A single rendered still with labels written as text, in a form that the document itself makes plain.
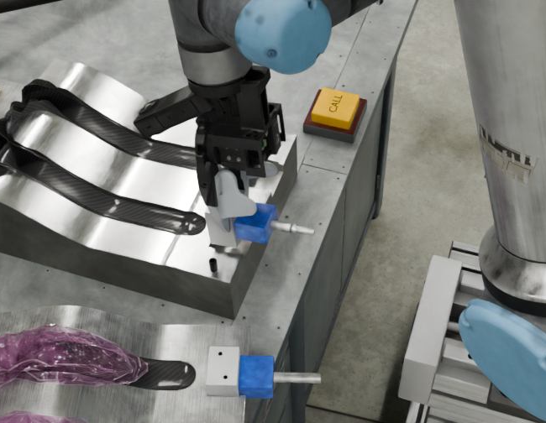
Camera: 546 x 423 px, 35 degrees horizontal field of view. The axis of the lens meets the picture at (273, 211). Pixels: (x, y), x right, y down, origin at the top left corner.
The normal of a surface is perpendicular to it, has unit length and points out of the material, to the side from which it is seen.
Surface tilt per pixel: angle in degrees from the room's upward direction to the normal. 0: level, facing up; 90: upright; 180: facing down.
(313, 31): 79
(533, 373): 97
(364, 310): 0
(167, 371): 7
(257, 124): 82
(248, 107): 82
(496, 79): 87
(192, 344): 0
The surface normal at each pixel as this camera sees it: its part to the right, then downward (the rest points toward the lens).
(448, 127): -0.04, -0.62
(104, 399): 0.45, -0.54
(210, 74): -0.08, 0.67
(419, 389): -0.32, 0.75
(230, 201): -0.36, 0.51
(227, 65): 0.44, 0.56
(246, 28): -0.75, 0.19
